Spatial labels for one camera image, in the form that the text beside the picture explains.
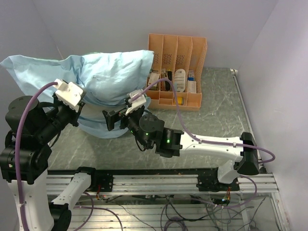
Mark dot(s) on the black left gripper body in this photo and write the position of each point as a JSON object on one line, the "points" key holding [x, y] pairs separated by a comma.
{"points": [[65, 113]]}

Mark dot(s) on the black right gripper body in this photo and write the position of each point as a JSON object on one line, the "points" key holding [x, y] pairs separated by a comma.
{"points": [[132, 121]]}

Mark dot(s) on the green satin pillowcase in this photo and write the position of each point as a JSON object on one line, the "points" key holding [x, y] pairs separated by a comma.
{"points": [[107, 78]]}

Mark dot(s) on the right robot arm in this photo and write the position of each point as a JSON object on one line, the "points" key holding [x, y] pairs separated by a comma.
{"points": [[150, 133]]}

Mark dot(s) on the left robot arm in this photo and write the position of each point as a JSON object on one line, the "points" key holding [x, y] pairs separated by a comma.
{"points": [[24, 163]]}

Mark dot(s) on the white red medicine box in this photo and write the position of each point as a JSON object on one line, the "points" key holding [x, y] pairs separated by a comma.
{"points": [[153, 80]]}

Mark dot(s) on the black remote control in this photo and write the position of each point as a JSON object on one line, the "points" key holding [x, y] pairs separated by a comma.
{"points": [[168, 75]]}

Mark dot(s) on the yellow tape measure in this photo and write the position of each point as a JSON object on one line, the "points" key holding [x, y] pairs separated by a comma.
{"points": [[180, 100]]}

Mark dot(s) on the white oval pill pack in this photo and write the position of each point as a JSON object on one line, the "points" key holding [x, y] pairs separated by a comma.
{"points": [[180, 80]]}

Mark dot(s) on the white blue medicine box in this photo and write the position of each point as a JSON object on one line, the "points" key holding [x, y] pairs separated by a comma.
{"points": [[192, 86]]}

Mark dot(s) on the orange desk file organizer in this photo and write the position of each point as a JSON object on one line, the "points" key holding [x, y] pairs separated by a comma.
{"points": [[170, 54]]}

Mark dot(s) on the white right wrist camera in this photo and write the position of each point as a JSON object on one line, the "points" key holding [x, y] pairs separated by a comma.
{"points": [[134, 101]]}

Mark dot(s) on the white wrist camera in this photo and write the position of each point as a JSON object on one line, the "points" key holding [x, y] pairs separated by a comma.
{"points": [[134, 101], [70, 94]]}

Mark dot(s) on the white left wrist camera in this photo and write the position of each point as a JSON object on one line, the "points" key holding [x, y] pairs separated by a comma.
{"points": [[70, 94]]}

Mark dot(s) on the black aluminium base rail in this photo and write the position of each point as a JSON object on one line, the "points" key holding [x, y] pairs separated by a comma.
{"points": [[159, 181]]}

